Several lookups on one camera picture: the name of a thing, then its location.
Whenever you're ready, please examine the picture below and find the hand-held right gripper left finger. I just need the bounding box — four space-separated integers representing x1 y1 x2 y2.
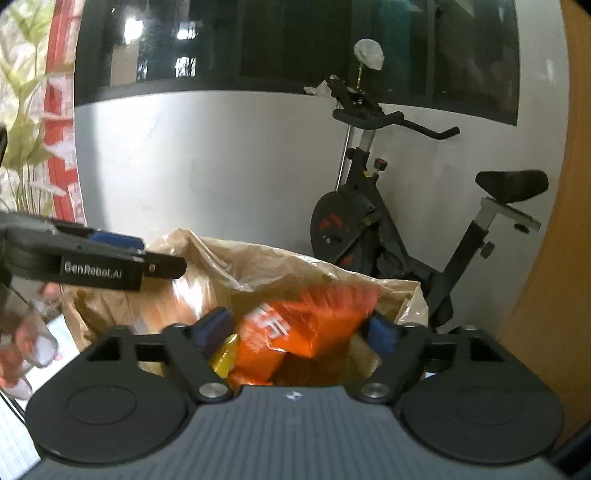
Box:
85 308 234 404

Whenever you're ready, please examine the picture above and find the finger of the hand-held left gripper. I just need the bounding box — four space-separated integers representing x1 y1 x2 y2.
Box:
139 250 188 280
54 220 147 254

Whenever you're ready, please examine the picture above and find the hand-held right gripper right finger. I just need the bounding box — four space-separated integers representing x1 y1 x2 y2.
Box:
353 314 507 405

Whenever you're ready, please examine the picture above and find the brown paper bag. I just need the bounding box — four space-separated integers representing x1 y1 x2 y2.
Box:
62 227 429 386

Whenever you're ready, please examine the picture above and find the orange snack packet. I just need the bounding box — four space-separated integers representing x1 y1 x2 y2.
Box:
228 282 380 387

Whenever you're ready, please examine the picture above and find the person's left hand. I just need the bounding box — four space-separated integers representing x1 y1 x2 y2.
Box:
0 281 62 401

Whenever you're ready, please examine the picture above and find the yellow snack packet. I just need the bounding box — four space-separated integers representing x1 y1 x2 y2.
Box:
210 333 242 378

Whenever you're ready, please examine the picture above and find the black exercise bike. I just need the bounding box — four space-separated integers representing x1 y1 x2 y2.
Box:
302 76 550 334

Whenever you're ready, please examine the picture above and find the red and white banner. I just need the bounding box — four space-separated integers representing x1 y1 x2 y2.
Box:
42 0 89 228

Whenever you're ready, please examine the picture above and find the floral curtain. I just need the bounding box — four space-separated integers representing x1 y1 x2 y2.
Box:
0 0 88 223

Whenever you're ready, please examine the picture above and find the white sheet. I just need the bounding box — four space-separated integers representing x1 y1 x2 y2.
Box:
0 314 80 480

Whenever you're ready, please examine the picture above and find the thin metal pole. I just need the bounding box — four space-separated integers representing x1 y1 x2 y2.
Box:
338 65 365 188

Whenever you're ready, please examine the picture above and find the wooden door panel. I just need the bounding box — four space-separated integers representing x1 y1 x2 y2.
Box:
500 0 591 437

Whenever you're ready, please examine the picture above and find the crumpled white paper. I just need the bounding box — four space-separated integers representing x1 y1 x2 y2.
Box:
303 78 343 99

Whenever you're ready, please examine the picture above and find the dark window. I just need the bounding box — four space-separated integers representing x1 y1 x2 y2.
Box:
73 0 520 127

